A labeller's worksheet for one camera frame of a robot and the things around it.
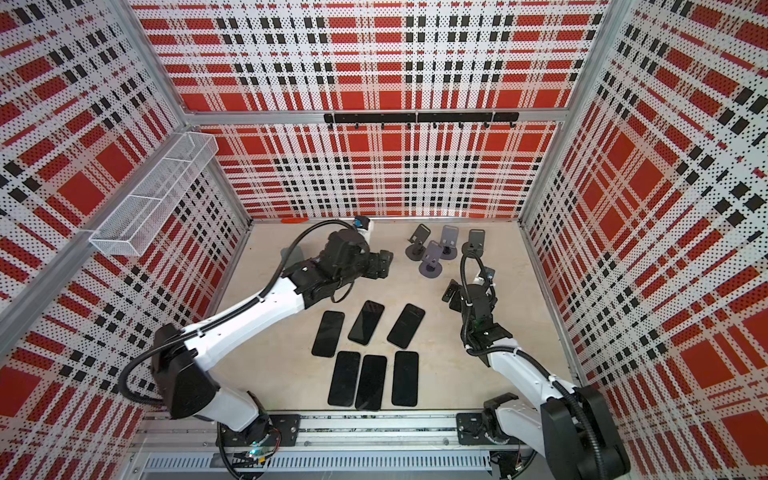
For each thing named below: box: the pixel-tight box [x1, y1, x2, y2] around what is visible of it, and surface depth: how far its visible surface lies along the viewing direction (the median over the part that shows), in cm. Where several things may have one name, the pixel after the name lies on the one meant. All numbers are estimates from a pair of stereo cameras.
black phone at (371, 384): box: [355, 355, 387, 411], surface depth 84 cm
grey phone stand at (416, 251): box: [405, 223, 431, 261], surface depth 109 cm
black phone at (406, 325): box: [387, 303, 425, 349], surface depth 93 cm
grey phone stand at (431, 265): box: [418, 240, 444, 279], surface depth 106 cm
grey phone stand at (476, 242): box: [461, 229, 485, 257], surface depth 109 cm
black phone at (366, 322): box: [348, 300, 385, 346], surface depth 96 cm
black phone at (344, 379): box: [327, 351, 361, 407], surface depth 84 cm
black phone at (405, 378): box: [391, 351, 419, 407], surface depth 84 cm
